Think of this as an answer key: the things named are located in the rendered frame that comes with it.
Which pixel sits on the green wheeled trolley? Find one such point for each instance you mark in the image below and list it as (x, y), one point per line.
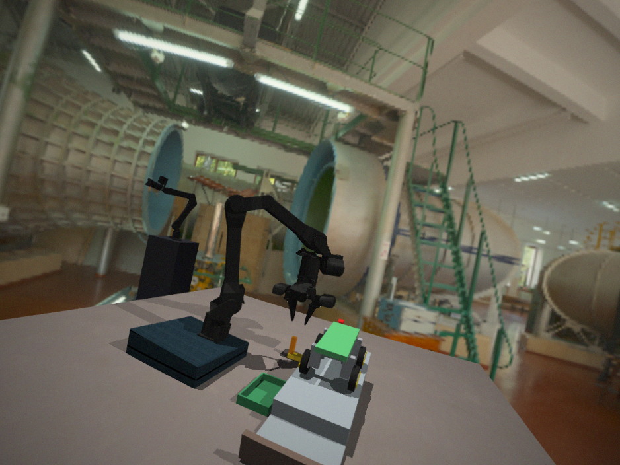
(340, 342)

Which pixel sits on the green tray floor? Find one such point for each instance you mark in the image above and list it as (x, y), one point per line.
(264, 392)

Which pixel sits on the yellow wheel chock with orange handle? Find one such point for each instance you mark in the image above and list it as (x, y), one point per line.
(293, 355)

